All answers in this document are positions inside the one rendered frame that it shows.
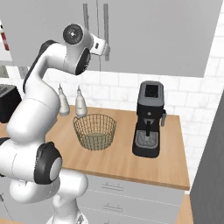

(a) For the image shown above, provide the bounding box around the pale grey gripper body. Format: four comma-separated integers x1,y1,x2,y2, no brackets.
103,42,112,62

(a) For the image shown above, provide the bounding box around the grey cabinet door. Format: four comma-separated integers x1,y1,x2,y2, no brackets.
0,0,102,72
95,0,224,79

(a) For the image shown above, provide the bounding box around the dark grey tall cabinet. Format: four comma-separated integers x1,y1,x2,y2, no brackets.
189,89,224,224

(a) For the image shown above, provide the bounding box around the white squeeze bottle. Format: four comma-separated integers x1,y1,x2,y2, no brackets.
58,83,71,117
74,85,88,118

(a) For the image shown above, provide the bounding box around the black coffee machine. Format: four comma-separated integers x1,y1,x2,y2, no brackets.
131,80,167,159

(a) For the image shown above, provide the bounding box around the red and white bottle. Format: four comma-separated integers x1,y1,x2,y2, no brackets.
0,24,10,53

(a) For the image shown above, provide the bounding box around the black countertop appliance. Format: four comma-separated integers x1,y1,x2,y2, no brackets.
0,84,24,124

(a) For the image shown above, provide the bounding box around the grey drawer front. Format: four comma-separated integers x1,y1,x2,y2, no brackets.
85,174,186,207
76,189,182,224

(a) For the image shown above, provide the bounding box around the grey cabinet door handle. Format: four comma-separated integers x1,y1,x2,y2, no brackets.
102,3,110,46
82,3,90,31

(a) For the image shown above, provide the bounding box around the tan wire basket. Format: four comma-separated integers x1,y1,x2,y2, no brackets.
72,113,118,152

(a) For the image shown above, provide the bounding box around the grey drawer handle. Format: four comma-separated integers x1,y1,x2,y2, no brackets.
100,182,125,193
101,203,124,214

